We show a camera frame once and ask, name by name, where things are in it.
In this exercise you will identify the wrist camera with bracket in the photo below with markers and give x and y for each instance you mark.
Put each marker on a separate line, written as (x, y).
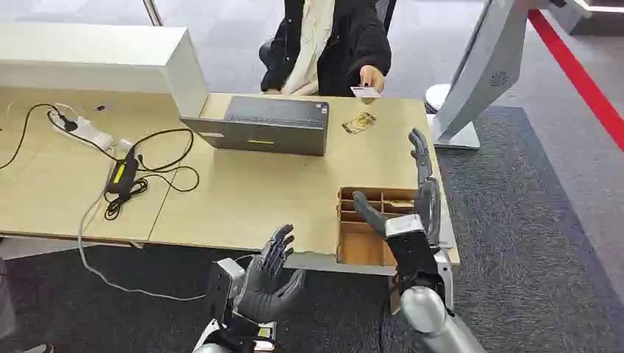
(222, 287)
(407, 243)

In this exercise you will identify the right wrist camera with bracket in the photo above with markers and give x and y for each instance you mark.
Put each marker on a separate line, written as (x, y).
(407, 243)

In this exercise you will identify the person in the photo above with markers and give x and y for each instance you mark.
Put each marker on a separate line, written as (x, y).
(351, 44)

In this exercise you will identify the white power strip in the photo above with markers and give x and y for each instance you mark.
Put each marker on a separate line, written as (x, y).
(90, 134)

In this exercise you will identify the white desk frame rail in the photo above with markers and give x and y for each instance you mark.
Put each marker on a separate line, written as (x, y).
(341, 265)

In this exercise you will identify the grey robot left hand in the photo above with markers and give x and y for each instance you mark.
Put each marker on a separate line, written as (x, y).
(263, 297)

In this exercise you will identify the small white plug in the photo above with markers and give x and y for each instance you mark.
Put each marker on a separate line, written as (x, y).
(126, 144)

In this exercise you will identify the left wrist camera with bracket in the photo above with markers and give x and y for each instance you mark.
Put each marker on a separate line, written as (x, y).
(222, 287)

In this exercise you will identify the white ID card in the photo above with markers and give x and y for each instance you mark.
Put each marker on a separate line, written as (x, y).
(363, 91)

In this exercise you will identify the metal pole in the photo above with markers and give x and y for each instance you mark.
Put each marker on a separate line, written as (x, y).
(152, 12)

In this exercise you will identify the silver kiosk stand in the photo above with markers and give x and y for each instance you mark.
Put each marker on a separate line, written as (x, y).
(487, 63)

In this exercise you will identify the wooden desk leg panel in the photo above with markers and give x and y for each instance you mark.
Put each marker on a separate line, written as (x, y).
(394, 297)

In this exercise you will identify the grey laptop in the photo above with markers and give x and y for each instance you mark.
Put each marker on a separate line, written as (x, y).
(263, 131)

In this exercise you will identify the black power adapter yellow label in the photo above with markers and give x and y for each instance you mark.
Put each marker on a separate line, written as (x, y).
(122, 173)

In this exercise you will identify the person's left hand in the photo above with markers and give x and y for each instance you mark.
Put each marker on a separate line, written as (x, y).
(371, 75)

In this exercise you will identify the wooden card box with compartments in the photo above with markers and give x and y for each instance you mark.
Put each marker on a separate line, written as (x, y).
(358, 243)

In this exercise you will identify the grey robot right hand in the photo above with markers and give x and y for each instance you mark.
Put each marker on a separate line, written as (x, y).
(430, 209)

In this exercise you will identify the dark platform with lit edge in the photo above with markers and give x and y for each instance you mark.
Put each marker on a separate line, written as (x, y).
(599, 24)

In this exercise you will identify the black plug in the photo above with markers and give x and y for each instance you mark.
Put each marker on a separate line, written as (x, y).
(69, 124)

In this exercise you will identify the gold card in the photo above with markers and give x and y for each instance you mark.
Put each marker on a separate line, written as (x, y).
(359, 123)
(402, 204)

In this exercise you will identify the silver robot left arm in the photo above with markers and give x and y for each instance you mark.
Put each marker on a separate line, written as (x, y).
(207, 347)

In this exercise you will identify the white round base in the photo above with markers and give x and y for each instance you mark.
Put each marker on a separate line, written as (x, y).
(435, 97)

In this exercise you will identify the white desk partition box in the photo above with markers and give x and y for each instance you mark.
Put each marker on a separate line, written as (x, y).
(97, 58)

